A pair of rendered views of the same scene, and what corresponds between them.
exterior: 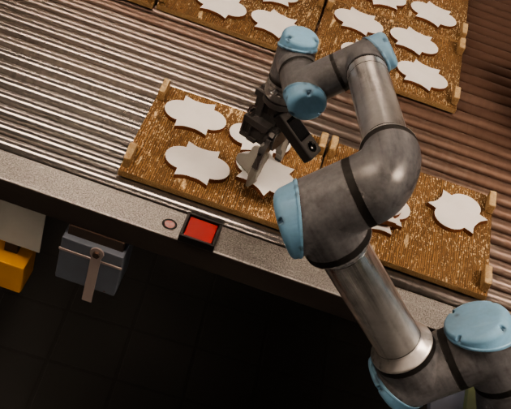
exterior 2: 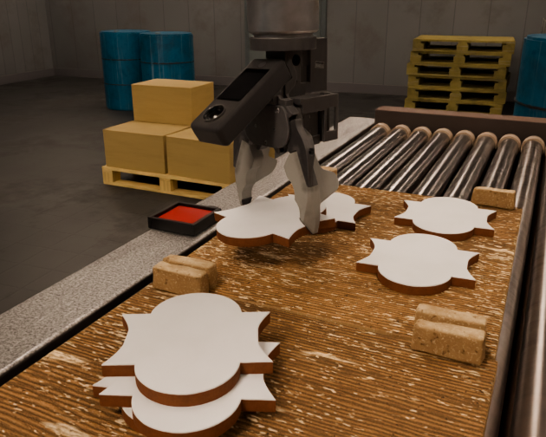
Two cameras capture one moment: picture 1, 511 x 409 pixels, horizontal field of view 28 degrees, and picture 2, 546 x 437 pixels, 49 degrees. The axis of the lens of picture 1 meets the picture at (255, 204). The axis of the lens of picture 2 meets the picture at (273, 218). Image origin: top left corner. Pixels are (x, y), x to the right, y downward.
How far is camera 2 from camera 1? 2.35 m
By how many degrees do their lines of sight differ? 95
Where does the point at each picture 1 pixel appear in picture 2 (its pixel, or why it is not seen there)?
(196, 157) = (332, 207)
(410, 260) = not seen: outside the picture
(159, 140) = (368, 198)
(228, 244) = (160, 238)
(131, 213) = (230, 193)
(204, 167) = not seen: hidden behind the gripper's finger
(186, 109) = (452, 208)
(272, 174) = (269, 219)
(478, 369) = not seen: outside the picture
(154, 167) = not seen: hidden behind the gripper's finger
